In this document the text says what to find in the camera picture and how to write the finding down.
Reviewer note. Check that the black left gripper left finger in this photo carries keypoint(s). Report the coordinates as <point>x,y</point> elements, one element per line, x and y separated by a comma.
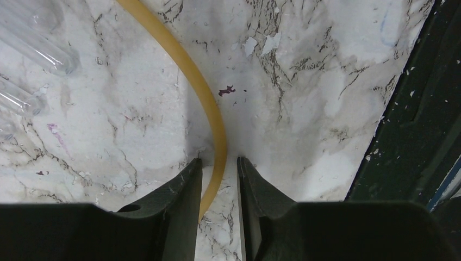
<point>162,225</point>

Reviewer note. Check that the yellow rubber tube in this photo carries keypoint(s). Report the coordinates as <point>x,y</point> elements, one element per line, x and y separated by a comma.
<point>201,88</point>

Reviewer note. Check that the blue-capped test tube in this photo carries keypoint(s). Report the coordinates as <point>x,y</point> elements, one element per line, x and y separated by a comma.
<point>18,100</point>
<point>24,25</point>

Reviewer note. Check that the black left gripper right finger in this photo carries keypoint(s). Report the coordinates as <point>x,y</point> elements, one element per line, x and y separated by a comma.
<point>275,227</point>

